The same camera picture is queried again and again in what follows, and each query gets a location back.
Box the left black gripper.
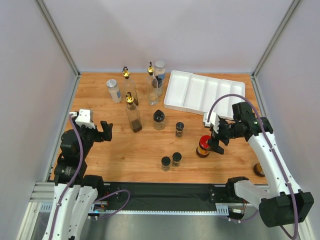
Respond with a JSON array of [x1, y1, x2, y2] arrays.
[[70, 118, 113, 160]]

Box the red lid sauce jar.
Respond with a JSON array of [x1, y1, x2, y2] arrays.
[[196, 135, 211, 158], [253, 163, 265, 178]]

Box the oil bottle dark sauce front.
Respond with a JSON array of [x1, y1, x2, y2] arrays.
[[125, 92, 143, 133]]

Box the oil bottle dark sauce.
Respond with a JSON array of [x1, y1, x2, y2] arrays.
[[125, 92, 143, 133], [122, 66, 139, 106]]

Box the silver lid jar white beads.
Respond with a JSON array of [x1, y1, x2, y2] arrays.
[[106, 79, 122, 104]]

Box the oil bottle dark sauce back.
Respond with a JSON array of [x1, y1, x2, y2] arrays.
[[122, 66, 139, 106]]

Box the clear oil bottle gold spout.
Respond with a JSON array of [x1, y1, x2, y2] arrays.
[[146, 61, 159, 106]]

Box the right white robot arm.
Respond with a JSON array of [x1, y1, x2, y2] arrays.
[[203, 102, 314, 228]]

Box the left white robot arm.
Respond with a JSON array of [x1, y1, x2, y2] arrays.
[[42, 120, 113, 240]]

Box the black label spice shaker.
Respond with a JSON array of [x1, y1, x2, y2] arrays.
[[175, 122, 185, 138]]

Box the small black lid jar right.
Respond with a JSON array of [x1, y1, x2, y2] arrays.
[[172, 152, 182, 167]]

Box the small black lid jar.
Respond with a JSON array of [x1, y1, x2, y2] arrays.
[[161, 156, 171, 171], [172, 152, 182, 167]]

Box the small black lid jar left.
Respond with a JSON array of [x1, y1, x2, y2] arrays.
[[161, 156, 171, 171]]

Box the black lid glass spice jar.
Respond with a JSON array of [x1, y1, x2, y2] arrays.
[[153, 109, 165, 131]]

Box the white compartment tray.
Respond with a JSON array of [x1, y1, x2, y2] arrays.
[[163, 70, 246, 115]]

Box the black base mat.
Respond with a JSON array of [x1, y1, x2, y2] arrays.
[[105, 182, 244, 212]]

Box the black lid jar behind bottle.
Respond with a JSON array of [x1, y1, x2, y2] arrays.
[[155, 75, 163, 97]]

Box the silver lid jar blue label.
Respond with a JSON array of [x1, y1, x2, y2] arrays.
[[154, 60, 166, 85]]

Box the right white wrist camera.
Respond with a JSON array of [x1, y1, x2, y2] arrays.
[[203, 112, 220, 133]]

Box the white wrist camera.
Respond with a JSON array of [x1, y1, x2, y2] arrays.
[[203, 112, 220, 133], [69, 109, 96, 129]]

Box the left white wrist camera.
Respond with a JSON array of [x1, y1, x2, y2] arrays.
[[69, 109, 96, 129]]

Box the right aluminium corner post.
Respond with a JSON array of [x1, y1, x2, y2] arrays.
[[251, 0, 305, 77]]

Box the aluminium corner post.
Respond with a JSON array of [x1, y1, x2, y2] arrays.
[[34, 0, 81, 78], [251, 0, 305, 77]]

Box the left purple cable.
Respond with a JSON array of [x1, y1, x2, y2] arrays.
[[47, 113, 131, 240]]

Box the aluminium front rail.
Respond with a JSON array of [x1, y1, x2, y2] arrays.
[[29, 182, 55, 203]]

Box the left aluminium corner post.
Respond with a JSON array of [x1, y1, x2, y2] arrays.
[[34, 0, 81, 78]]

